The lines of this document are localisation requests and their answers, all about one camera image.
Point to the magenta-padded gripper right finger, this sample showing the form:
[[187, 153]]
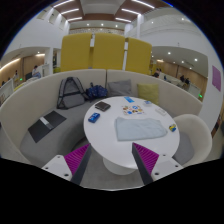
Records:
[[146, 159]]

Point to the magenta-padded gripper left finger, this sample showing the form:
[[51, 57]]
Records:
[[77, 160]]

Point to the light blue towel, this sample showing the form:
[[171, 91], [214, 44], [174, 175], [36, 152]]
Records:
[[140, 129]]

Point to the yellow and blue toy figure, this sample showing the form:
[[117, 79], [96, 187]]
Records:
[[172, 127]]

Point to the flat white box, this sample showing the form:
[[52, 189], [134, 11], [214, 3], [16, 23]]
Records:
[[161, 111]]

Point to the colourful sticker sheet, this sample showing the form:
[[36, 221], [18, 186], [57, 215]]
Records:
[[133, 110]]

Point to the small white and blue box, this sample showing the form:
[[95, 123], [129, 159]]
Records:
[[147, 103]]

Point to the white armchair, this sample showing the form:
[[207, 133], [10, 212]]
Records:
[[196, 133]]

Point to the dark brown wallet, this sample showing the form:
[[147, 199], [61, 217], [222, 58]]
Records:
[[102, 106]]

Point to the blue card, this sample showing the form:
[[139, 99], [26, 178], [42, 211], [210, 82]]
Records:
[[129, 99]]

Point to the yellow-green cushion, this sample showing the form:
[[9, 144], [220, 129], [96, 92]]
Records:
[[148, 92]]

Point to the grey backpack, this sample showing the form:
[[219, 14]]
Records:
[[71, 93]]

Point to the navy blue patterned bag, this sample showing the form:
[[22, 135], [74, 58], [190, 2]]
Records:
[[96, 91]]

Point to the curved beige sofa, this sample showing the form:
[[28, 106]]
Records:
[[30, 103]]

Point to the grey cushion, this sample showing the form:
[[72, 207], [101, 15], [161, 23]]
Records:
[[120, 88]]

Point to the person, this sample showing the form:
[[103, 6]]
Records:
[[36, 72], [182, 79], [156, 73], [187, 81]]

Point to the yellow partition panel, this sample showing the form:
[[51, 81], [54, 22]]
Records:
[[76, 52], [138, 56], [108, 51]]

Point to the ceiling strip lights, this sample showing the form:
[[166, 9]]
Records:
[[130, 11]]

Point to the purple wall poster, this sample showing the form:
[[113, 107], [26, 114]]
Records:
[[216, 78]]

